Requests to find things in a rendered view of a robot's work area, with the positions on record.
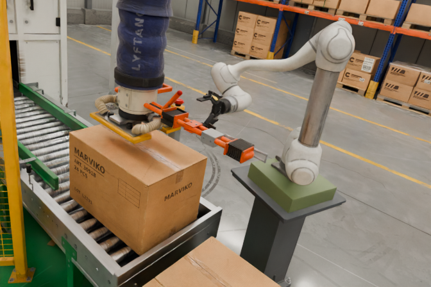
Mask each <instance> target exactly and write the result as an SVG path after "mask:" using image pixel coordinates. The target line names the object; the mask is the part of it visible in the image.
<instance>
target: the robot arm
mask: <svg viewBox="0 0 431 287"><path fill-rule="evenodd" d="M354 48H355V41H354V37H353V35H352V28H351V26H350V25H349V23H348V22H346V21H344V20H340V21H337V22H334V23H332V24H331V25H329V26H327V27H326V28H324V29H323V30H321V31H320V32H319V33H317V34H316V35H315V36H313V37H312V38H311V39H310V40H309V41H308V42H307V43H306V44H305V45H304V46H303V47H302V48H301V49H300V50H299V51H298V52H297V53H296V54H294V55H293V56H291V57H290V58H287V59H284V60H246V61H242V62H240V63H237V64H235V65H226V64H225V63H222V62H220V63H216V64H215V65H214V66H213V67H212V70H211V75H212V79H213V81H214V83H215V85H216V87H217V89H218V90H219V91H220V92H221V94H222V95H219V94H216V93H215V92H213V91H210V90H209V91H208V94H206V95H204V96H203V97H200V98H197V99H196V100H197V101H200V102H203V101H208V100H210V101H211V102H212V104H213V106H212V111H211V112H210V115H209V116H208V118H207V119H206V121H204V123H202V124H203V125H202V126H204V127H206V128H208V123H211V124H212V125H213V124H214V123H215V122H217V121H218V120H219V119H218V118H217V116H219V115H222V114H229V113H233V112H234V113H237V112H240V111H243V110H245V109H246V108H247V107H248V106H250V105H251V102H252V98H251V96H250V94H248V93H246V92H244V91H243V90H242V89H241V88H240V87H239V86H238V84H237V83H238V81H239V80H240V76H241V74H242V73H243V72H246V71H247V70H263V71H274V72H285V71H290V70H294V69H297V68H299V67H302V66H304V65H306V64H308V63H310V62H312V61H314V60H315V61H316V66H317V70H316V75H315V78H314V82H313V85H312V90H311V92H310V97H309V99H308V104H307V108H306V111H305V116H304V118H303V123H302V125H301V127H297V128H295V129H294V130H292V131H291V133H290V134H289V136H288V137H287V140H286V143H285V146H284V148H283V153H282V156H281V155H276V157H275V158H276V159H277V160H278V162H274V163H271V166H272V167H273V168H275V169H277V170H278V171H279V172H280V173H282V174H283V175H284V176H285V177H286V178H288V180H289V181H291V182H293V183H296V184H298V185H309V184H311V183H313V182H314V181H315V179H316V178H317V176H318V174H319V164H320V160H321V154H322V148H321V146H320V144H319V141H320V138H321V134H322V132H323V128H324V125H325V121H326V117H327V115H328V110H329V108H330V104H331V102H332V97H333V95H334V91H335V88H336V84H337V81H338V78H339V74H340V72H341V71H343V70H344V69H345V67H346V65H347V63H348V61H349V59H350V57H351V55H352V54H353V52H354ZM212 95H214V96H215V97H217V98H218V100H215V99H214V98H213V97H212Z"/></svg>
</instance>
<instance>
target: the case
mask: <svg viewBox="0 0 431 287"><path fill-rule="evenodd" d="M149 134H150V135H151V139H149V140H146V141H143V142H139V143H136V144H133V143H131V142H130V141H128V140H127V139H125V138H123V137H122V136H120V135H118V134H117V133H115V132H114V131H112V130H111V129H109V128H107V127H106V126H104V125H102V124H100V125H96V126H92V127H87V128H84V129H79V130H76V131H71V132H69V180H70V197H72V198H73V199H74V200H75V201H76V202H77V203H78V204H79V205H81V206H82V207H83V208H84V209H86V210H87V211H88V212H89V213H90V214H91V215H92V216H93V217H95V218H96V219H97V220H98V221H100V222H101V223H102V224H103V225H104V226H105V227H107V228H108V229H109V230H110V231H111V232H113V233H114V234H115V235H116V236H117V237H118V238H119V239H121V240H122V241H123V242H124V243H125V244H127V246H129V247H130V248H131V249H132V250H134V251H135V252H136V253H137V254H138V255H139V256H141V255H143V254H144V253H146V252H147V251H149V250H151V249H152V248H153V247H155V246H157V245H158V244H160V243H162V242H163V241H165V240H166V239H168V238H170V237H171V236H172V235H174V234H176V233H177V232H178V231H180V230H181V229H183V228H184V227H186V226H187V225H189V224H190V223H191V222H193V221H195V220H196V219H197V215H198V208H199V202H200V197H201V191H202V187H203V180H204V176H205V169H206V165H207V159H208V158H207V157H206V156H204V155H202V154H200V153H199V152H197V151H195V150H193V149H191V148H190V147H187V146H186V145H183V144H182V143H180V142H178V141H176V140H174V139H172V138H171V137H169V136H167V135H165V134H163V133H161V132H159V131H157V130H154V131H151V132H149Z"/></svg>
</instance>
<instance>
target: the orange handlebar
mask: <svg viewBox="0 0 431 287"><path fill-rule="evenodd" d="M118 88H120V87H119V86H118V87H115V92H117V93H118ZM172 89H173V88H172V87H171V86H169V85H167V84H165V83H163V87H162V88H159V89H158V94H160V93H164V92H171V91H172ZM152 104H154V105H156V106H158V107H159V108H162V107H163V106H162V105H160V104H158V103H155V102H152ZM144 107H145V108H147V109H149V110H151V111H153V112H155V113H157V114H159V115H161V116H162V110H159V109H158V108H156V107H154V106H152V105H150V104H148V103H144ZM176 123H177V124H178V125H180V126H182V127H184V130H186V131H188V132H190V133H192V134H193V133H196V134H197V135H199V136H201V132H202V131H204V130H207V129H208V128H206V127H204V126H202V125H203V124H202V123H200V122H198V121H196V120H190V119H188V118H186V117H185V118H184V119H183V121H182V120H180V119H178V120H177V122H176ZM229 141H231V140H230V139H228V138H226V137H224V136H222V137H221V140H219V139H215V141H214V143H215V144H217V145H218V146H220V147H222V148H224V147H225V144H226V142H229ZM253 157H254V152H253V151H251V152H250V153H247V154H246V155H245V157H244V158H245V159H252V158H253Z"/></svg>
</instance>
